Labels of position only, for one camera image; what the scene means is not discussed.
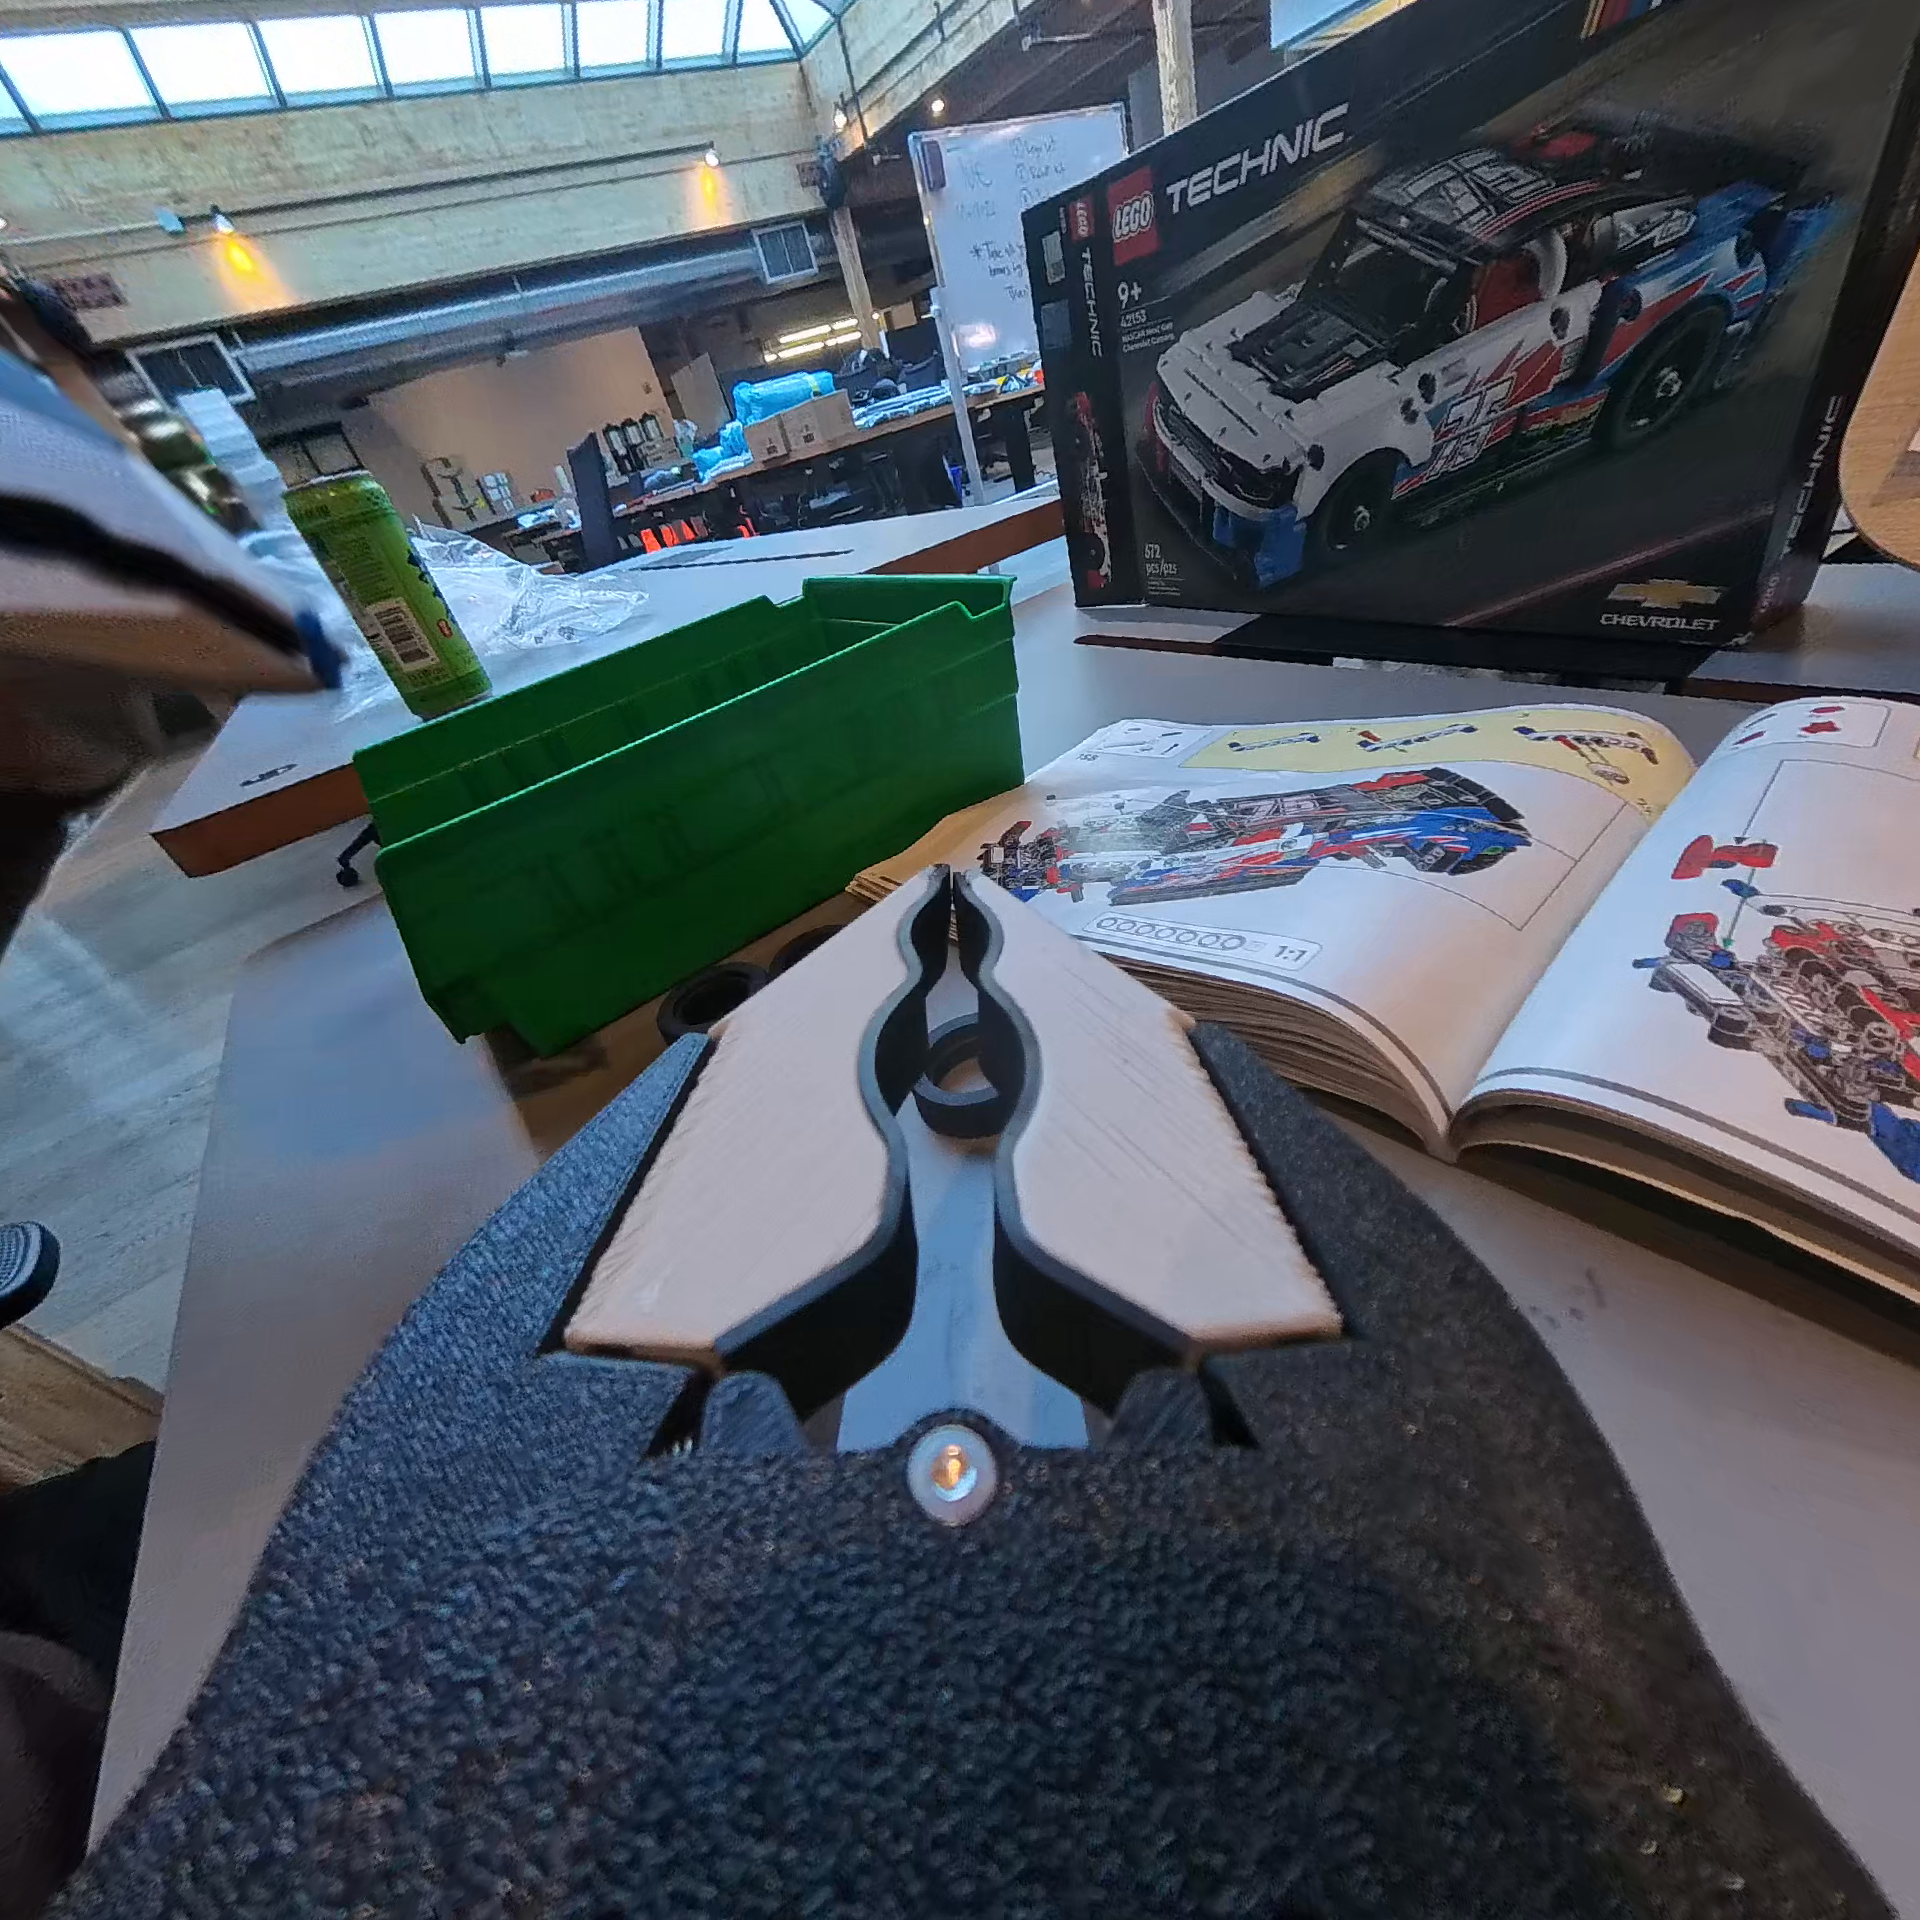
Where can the black toy tire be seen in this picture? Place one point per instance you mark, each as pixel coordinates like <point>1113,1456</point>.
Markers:
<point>714,1001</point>
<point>802,944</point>
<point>968,1118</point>

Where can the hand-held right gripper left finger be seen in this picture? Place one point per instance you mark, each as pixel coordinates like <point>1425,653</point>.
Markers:
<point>750,1200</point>

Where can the person's dark clothing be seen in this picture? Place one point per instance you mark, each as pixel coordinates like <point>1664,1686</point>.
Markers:
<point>44,1723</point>

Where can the toy car instruction booklet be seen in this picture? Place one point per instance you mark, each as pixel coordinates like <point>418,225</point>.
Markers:
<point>1499,930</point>

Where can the whiteboard on stand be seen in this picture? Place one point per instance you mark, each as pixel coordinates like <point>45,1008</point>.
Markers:
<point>1019,225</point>

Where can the wall lamp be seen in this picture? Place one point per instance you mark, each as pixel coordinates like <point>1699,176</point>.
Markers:
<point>714,176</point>
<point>234,248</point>

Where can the green drink can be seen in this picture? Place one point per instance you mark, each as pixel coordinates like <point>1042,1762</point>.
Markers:
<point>381,600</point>

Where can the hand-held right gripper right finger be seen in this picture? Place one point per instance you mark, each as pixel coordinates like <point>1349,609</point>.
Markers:
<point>1171,1200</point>

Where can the blue plastic bag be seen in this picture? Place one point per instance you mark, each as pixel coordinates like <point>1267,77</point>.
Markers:
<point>780,401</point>

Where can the dark rounded object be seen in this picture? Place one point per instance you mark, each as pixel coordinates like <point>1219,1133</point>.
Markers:
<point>24,1276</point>

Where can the black upright panel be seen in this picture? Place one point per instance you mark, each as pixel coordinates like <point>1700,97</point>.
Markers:
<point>592,502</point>

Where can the long wooden workbench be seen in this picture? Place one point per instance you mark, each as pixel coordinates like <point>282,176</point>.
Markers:
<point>900,427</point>

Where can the clear plastic bag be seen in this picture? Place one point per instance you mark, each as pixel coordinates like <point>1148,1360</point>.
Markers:
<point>556,600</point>

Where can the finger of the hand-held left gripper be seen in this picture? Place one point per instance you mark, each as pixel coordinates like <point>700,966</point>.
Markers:
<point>105,464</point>
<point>120,614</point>

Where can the toy car set box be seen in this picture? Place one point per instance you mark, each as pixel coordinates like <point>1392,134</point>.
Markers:
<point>1469,570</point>

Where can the small blue toy pin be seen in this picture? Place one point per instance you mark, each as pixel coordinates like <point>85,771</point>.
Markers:
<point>322,648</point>

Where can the green plastic bin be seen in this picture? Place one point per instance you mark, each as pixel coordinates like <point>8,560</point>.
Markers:
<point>675,869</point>

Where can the cardboard box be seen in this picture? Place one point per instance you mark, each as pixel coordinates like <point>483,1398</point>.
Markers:
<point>768,436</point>
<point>820,422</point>

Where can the metal air duct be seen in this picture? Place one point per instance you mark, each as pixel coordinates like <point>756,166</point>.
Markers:
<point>524,315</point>

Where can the rounded wooden board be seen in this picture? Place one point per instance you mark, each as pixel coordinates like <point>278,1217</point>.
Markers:
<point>1891,451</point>

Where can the black table leg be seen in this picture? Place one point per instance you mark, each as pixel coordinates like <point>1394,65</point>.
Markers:
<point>355,856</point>

